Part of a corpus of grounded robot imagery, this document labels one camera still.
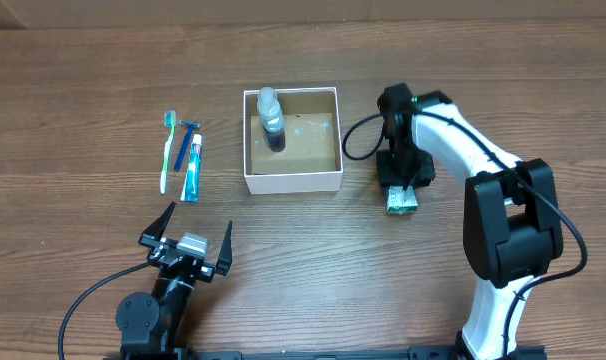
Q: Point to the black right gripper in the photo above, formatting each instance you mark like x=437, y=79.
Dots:
x=389, y=174

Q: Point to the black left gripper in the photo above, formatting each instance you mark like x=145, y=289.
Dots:
x=152, y=236

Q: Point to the green white soap packet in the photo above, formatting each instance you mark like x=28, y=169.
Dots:
x=401, y=200

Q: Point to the teal toothpaste tube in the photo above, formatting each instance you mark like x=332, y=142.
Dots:
x=190, y=191

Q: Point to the blue disposable razor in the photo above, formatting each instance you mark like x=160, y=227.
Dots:
x=191, y=126

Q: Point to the green white toothbrush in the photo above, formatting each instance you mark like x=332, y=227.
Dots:
x=170, y=120

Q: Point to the clear dark liquid bottle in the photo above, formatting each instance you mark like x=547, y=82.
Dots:
x=271, y=116

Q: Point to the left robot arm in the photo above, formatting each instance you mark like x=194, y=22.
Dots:
x=150, y=322

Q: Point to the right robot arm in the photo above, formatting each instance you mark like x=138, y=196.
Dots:
x=510, y=231

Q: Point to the white cardboard box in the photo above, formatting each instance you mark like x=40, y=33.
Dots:
x=312, y=158

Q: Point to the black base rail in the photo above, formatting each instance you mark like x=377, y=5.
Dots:
x=323, y=355

